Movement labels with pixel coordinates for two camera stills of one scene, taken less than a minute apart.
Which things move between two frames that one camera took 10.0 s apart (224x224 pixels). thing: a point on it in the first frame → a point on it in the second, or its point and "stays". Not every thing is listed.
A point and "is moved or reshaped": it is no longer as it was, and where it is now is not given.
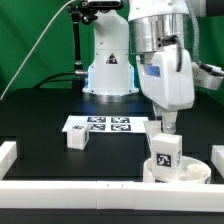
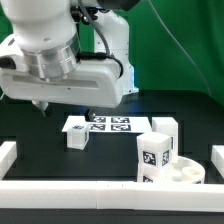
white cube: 152,127 → 168,126
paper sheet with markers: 108,123 stays
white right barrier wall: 217,158 stays
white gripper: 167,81 → 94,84
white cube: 167,153 is moved or reshaped
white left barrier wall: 8,154 stays
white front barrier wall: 66,194 stays
